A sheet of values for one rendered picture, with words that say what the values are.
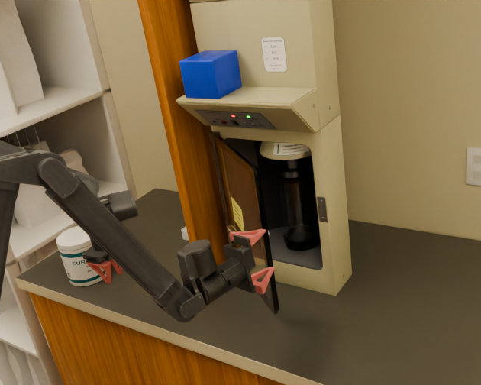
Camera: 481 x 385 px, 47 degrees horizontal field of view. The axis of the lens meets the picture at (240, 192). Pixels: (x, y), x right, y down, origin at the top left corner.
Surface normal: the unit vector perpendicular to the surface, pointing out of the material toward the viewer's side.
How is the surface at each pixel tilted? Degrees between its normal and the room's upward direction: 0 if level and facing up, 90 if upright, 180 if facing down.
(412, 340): 0
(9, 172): 81
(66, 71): 90
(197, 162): 90
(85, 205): 84
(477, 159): 90
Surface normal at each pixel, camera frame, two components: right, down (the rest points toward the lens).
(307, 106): 0.83, 0.12
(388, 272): -0.14, -0.90
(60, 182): 0.54, 0.12
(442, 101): -0.55, 0.43
